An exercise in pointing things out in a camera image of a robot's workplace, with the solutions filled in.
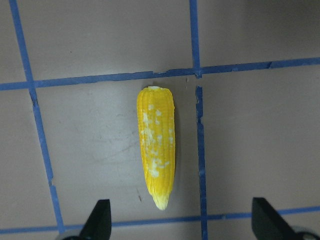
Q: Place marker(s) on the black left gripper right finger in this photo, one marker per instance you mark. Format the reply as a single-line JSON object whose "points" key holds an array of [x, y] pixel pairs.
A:
{"points": [[267, 224]]}

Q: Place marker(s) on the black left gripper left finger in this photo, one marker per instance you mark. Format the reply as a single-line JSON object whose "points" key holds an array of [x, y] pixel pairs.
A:
{"points": [[99, 223]]}

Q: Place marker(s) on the yellow corn cob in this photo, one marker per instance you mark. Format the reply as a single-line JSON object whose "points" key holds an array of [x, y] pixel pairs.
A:
{"points": [[156, 127]]}

